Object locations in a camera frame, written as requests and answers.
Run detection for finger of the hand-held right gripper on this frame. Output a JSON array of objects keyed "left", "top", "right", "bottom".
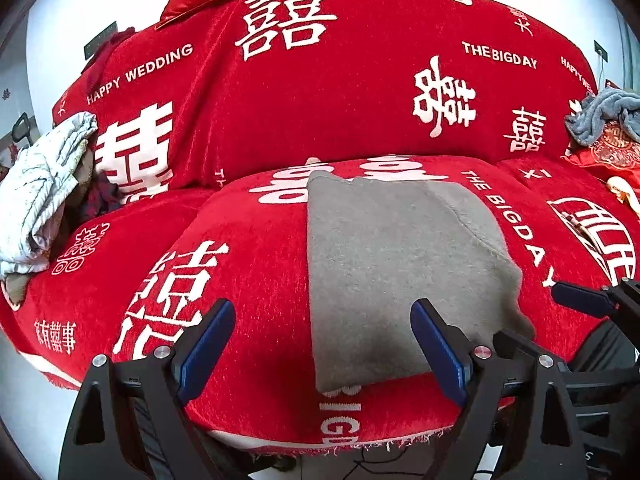
[
  {"left": 551, "top": 275, "right": 640, "bottom": 321},
  {"left": 492, "top": 329, "right": 571, "bottom": 377}
]

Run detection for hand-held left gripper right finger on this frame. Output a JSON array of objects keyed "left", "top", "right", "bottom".
[{"left": 410, "top": 297, "right": 588, "bottom": 480}]

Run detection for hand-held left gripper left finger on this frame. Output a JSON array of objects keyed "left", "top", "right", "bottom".
[{"left": 57, "top": 297, "right": 237, "bottom": 480}]

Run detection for grey knit sweater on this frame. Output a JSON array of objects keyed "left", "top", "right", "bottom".
[{"left": 306, "top": 170, "right": 537, "bottom": 395}]

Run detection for white grey crumpled clothes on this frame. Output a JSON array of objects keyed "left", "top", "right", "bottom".
[{"left": 0, "top": 112, "right": 98, "bottom": 281}]

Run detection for cream and gold object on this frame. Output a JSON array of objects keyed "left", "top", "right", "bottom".
[{"left": 607, "top": 176, "right": 640, "bottom": 218}]

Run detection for blue grey crumpled cloth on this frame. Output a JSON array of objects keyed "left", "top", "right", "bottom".
[{"left": 565, "top": 87, "right": 640, "bottom": 148}]

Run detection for dark maroon cloth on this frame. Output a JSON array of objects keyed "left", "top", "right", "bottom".
[{"left": 75, "top": 162, "right": 126, "bottom": 221}]

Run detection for beige cloth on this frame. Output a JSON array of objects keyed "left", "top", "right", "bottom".
[{"left": 0, "top": 270, "right": 32, "bottom": 311}]

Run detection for red printed sofa cover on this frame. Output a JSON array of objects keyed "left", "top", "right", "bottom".
[{"left": 0, "top": 0, "right": 640, "bottom": 453}]

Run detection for black office chair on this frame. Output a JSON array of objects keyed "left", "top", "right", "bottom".
[{"left": 10, "top": 114, "right": 32, "bottom": 148}]

